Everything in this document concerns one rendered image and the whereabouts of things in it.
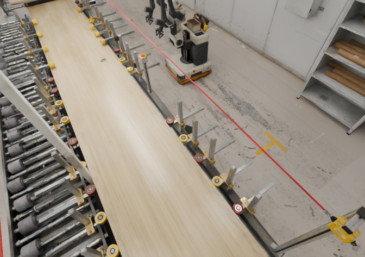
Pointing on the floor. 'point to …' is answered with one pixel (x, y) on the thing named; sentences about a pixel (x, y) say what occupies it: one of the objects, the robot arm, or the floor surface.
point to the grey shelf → (356, 104)
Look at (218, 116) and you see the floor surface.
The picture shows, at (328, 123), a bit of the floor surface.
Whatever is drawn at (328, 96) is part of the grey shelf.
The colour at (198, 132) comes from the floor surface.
